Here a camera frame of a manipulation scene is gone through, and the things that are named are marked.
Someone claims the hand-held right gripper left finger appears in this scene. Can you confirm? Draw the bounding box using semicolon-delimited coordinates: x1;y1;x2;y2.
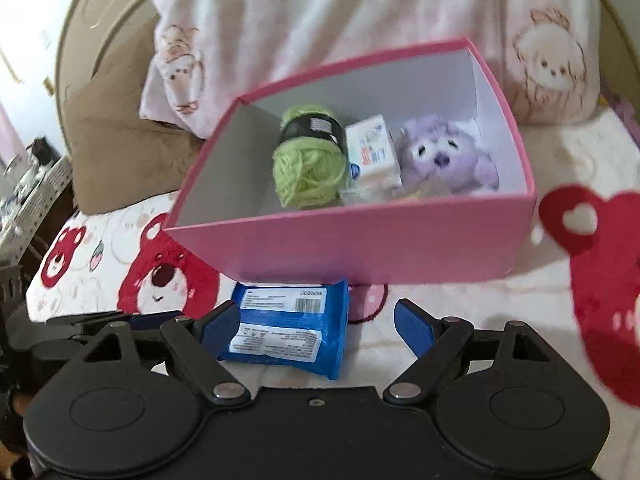
75;300;251;406

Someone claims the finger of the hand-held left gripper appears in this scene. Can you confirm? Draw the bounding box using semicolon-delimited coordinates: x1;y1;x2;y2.
45;310;188;336

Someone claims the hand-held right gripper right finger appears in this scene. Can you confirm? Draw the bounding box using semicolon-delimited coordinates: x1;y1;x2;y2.
382;299;561;403

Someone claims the blue wet wipes packet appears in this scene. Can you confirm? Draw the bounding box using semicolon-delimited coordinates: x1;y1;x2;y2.
217;280;351;381

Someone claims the pink cardboard box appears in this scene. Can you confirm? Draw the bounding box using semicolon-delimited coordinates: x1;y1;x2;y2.
162;37;538;286

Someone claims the green yarn ball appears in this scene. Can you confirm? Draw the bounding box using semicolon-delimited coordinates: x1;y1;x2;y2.
271;104;349;209

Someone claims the white tissue packet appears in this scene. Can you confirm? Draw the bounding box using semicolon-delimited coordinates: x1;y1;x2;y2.
345;114;403;193

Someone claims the white red bear blanket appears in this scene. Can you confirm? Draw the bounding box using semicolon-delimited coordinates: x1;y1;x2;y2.
25;105;640;406

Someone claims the white perforated basket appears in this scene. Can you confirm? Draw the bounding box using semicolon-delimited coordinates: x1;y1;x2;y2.
0;155;76;261

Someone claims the small dark object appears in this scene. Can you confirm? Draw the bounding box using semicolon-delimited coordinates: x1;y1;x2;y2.
26;136;55;167

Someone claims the clear plastic packet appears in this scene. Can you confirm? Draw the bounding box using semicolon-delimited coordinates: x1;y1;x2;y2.
337;180;396;207

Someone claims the purple plush toy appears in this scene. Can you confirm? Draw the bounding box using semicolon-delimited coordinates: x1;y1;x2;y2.
395;114;501;196

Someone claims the brown pillow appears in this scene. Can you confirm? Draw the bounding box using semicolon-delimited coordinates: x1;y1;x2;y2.
62;15;211;213

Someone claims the beige headboard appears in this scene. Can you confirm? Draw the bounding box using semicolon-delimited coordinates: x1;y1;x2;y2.
52;0;161;126

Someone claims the pink bear print pillow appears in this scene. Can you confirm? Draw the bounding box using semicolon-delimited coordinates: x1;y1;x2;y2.
137;0;603;141

